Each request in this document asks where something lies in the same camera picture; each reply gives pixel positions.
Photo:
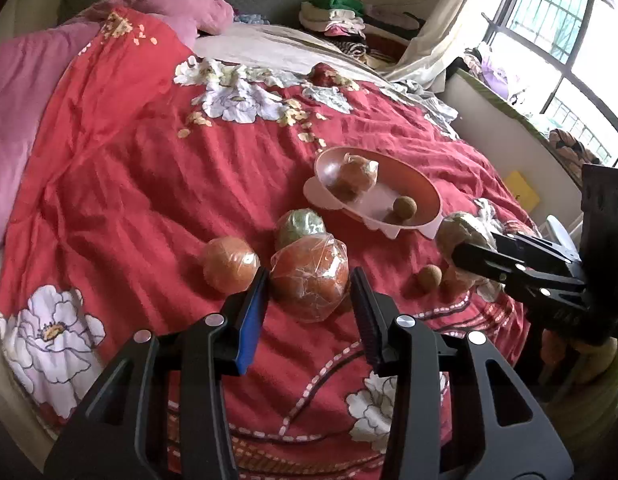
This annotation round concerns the pink flower-shaped bowl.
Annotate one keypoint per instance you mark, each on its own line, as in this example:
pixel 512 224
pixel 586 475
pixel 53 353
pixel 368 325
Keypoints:
pixel 419 187

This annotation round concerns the plastic orange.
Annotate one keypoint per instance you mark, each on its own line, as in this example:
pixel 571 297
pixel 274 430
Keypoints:
pixel 356 176
pixel 456 230
pixel 230 264

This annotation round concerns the pink quilt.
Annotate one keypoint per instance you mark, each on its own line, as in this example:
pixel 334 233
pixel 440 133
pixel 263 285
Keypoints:
pixel 19 110

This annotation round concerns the white curtain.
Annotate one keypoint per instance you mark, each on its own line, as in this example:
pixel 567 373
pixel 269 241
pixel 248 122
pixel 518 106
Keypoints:
pixel 454 20

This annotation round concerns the brown patterned cloth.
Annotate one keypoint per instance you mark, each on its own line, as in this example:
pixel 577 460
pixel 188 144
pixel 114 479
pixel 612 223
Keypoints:
pixel 571 145

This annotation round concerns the window with grille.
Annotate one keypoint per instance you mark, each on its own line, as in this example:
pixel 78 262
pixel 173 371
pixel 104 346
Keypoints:
pixel 554 10

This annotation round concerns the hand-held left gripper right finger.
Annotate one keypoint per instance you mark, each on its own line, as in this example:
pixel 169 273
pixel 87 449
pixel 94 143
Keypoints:
pixel 364 305

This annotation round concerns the grey bed sheet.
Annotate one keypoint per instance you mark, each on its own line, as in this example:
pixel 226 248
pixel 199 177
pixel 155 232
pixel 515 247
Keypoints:
pixel 269 47

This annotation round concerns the white patterned cloth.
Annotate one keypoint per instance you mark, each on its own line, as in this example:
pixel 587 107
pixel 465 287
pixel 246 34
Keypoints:
pixel 429 105

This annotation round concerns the red floral blanket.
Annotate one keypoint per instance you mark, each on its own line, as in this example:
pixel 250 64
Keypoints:
pixel 139 185

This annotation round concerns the plastic green fruit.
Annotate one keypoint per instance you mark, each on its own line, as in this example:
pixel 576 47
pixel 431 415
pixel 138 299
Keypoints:
pixel 299 227

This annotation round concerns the yellow box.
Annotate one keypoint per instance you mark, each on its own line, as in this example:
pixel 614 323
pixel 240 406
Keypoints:
pixel 521 189

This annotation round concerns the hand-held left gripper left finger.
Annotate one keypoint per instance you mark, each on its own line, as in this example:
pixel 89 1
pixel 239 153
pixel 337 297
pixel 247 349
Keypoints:
pixel 254 310

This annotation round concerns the bay window ledge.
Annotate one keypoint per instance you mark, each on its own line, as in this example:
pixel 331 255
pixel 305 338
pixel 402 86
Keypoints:
pixel 494 120

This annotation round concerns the brown kiwi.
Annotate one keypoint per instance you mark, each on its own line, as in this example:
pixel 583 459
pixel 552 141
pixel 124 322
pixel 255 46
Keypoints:
pixel 430 279
pixel 405 208

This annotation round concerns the pile of folded clothes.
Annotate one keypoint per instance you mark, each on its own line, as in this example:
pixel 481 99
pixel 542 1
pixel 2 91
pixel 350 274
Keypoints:
pixel 339 17

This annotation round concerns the plastic red apple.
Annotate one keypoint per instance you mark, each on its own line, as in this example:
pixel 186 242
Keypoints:
pixel 309 280

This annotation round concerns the white plastic object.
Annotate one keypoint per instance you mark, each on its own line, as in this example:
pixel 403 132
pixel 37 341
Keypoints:
pixel 558 232

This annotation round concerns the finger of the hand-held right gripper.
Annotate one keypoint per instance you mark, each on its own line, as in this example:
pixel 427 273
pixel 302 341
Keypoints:
pixel 481 260
pixel 534 246

